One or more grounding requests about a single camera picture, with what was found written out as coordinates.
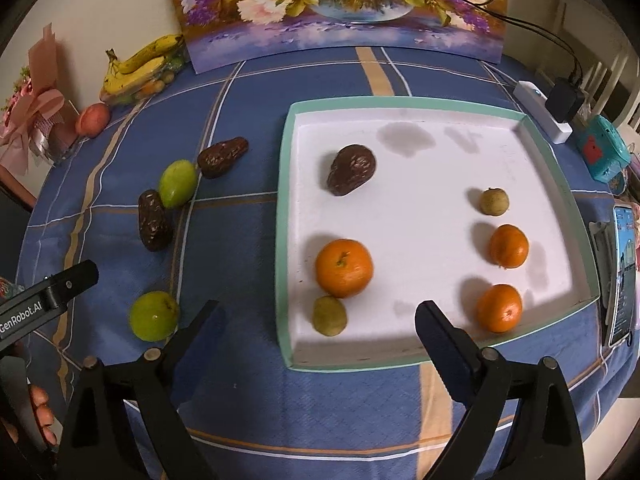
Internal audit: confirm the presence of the grey phone stand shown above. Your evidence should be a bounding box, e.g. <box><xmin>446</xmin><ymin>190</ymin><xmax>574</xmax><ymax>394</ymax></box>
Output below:
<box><xmin>588</xmin><ymin>220</ymin><xmax>613</xmax><ymax>326</ymax></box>

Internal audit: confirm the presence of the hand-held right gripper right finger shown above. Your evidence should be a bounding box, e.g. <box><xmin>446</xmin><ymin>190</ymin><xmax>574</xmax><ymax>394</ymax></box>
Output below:
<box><xmin>415</xmin><ymin>300</ymin><xmax>586</xmax><ymax>480</ymax></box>

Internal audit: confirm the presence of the round brown wrinkled fruit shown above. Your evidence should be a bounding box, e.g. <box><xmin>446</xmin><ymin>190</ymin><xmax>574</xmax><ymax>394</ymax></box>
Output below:
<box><xmin>326</xmin><ymin>143</ymin><xmax>377</xmax><ymax>197</ymax></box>

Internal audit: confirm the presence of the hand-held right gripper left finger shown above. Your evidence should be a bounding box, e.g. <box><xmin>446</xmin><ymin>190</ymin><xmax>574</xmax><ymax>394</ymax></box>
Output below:
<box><xmin>57</xmin><ymin>300</ymin><xmax>221</xmax><ymax>480</ymax></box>

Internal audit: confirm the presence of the orange tangerine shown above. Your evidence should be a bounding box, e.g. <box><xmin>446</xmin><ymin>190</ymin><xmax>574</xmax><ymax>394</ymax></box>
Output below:
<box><xmin>315</xmin><ymin>238</ymin><xmax>375</xmax><ymax>299</ymax></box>
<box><xmin>488</xmin><ymin>224</ymin><xmax>530</xmax><ymax>269</ymax></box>
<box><xmin>475</xmin><ymin>284</ymin><xmax>524</xmax><ymax>334</ymax></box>

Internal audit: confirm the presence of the black charger plug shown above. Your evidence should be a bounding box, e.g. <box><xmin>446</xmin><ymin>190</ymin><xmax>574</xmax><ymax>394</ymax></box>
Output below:
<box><xmin>545</xmin><ymin>78</ymin><xmax>586</xmax><ymax>123</ymax></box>

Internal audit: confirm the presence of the white chair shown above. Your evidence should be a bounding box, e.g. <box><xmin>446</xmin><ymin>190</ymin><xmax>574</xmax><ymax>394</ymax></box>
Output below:
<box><xmin>555</xmin><ymin>0</ymin><xmax>632</xmax><ymax>126</ymax></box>

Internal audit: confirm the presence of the blue plaid tablecloth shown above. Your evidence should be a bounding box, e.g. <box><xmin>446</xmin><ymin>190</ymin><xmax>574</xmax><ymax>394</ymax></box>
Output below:
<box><xmin>20</xmin><ymin>45</ymin><xmax>632</xmax><ymax>480</ymax></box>

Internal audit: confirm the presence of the bunch of yellow bananas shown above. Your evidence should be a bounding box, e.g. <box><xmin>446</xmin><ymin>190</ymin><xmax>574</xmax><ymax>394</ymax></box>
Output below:
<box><xmin>103</xmin><ymin>34</ymin><xmax>185</xmax><ymax>96</ymax></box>

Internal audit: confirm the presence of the plate of small fruit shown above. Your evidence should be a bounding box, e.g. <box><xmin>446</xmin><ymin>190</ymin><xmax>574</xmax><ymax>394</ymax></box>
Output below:
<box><xmin>99</xmin><ymin>55</ymin><xmax>188</xmax><ymax>107</ymax></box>

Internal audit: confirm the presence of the pink wrapped bouquet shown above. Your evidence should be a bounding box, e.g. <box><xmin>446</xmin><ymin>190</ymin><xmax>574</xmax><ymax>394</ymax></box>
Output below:
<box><xmin>0</xmin><ymin>22</ymin><xmax>76</xmax><ymax>176</ymax></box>

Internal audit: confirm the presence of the smartphone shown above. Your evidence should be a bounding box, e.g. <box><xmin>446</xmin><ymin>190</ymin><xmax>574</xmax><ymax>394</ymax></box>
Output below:
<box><xmin>606</xmin><ymin>205</ymin><xmax>637</xmax><ymax>347</ymax></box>

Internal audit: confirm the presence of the small yellow longan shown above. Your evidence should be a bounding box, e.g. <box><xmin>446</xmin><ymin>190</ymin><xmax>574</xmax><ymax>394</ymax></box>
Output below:
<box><xmin>480</xmin><ymin>187</ymin><xmax>511</xmax><ymax>216</ymax></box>
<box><xmin>312</xmin><ymin>295</ymin><xmax>348</xmax><ymax>337</ymax></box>

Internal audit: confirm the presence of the long brown wrinkled fruit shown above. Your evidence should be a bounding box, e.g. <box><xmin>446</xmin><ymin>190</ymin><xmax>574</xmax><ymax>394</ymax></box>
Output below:
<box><xmin>138</xmin><ymin>189</ymin><xmax>174</xmax><ymax>252</ymax></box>
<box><xmin>196</xmin><ymin>136</ymin><xmax>249</xmax><ymax>180</ymax></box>

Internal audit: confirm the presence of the person's left hand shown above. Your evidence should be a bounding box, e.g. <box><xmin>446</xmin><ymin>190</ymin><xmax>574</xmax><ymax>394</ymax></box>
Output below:
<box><xmin>0</xmin><ymin>382</ymin><xmax>60</xmax><ymax>453</ymax></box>

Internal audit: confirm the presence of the white power strip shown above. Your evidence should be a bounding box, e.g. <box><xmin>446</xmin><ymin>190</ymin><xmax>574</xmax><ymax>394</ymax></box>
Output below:
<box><xmin>514</xmin><ymin>80</ymin><xmax>573</xmax><ymax>144</ymax></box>

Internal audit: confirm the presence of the red peach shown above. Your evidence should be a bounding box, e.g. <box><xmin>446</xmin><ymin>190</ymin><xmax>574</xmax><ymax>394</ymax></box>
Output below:
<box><xmin>75</xmin><ymin>103</ymin><xmax>111</xmax><ymax>136</ymax></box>

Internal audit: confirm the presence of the green jujube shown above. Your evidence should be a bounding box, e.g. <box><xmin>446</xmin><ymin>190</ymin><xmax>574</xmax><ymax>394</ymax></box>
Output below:
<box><xmin>129</xmin><ymin>291</ymin><xmax>181</xmax><ymax>343</ymax></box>
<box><xmin>158</xmin><ymin>159</ymin><xmax>198</xmax><ymax>209</ymax></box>

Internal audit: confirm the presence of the teal-rimmed white tray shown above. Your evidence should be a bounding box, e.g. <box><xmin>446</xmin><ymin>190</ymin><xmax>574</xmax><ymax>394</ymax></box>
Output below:
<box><xmin>275</xmin><ymin>96</ymin><xmax>600</xmax><ymax>373</ymax></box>

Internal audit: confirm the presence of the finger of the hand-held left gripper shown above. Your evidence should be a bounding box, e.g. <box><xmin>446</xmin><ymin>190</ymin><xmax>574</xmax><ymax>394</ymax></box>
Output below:
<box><xmin>42</xmin><ymin>260</ymin><xmax>100</xmax><ymax>306</ymax></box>

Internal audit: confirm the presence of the flower painting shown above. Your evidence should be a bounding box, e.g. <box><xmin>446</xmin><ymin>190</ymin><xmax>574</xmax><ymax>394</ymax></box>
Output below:
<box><xmin>165</xmin><ymin>0</ymin><xmax>508</xmax><ymax>75</ymax></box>

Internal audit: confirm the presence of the teal toy radio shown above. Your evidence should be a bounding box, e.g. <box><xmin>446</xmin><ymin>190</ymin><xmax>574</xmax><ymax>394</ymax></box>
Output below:
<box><xmin>577</xmin><ymin>115</ymin><xmax>630</xmax><ymax>183</ymax></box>

